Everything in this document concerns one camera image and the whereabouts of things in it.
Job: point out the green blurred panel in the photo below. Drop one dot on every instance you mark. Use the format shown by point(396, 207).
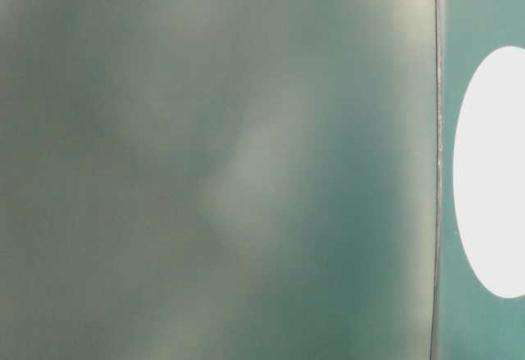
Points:
point(217, 179)

